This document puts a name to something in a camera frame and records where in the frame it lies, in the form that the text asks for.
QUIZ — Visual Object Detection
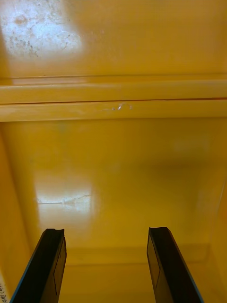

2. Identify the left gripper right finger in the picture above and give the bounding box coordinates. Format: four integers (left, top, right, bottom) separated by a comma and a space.
146, 226, 205, 303

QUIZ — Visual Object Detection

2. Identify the yellow-orange plastic bin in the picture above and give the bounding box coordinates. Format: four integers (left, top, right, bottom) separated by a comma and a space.
0, 98, 227, 303
0, 0, 227, 105

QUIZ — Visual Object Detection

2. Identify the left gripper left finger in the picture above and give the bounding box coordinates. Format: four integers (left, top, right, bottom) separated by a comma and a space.
9, 228, 68, 303

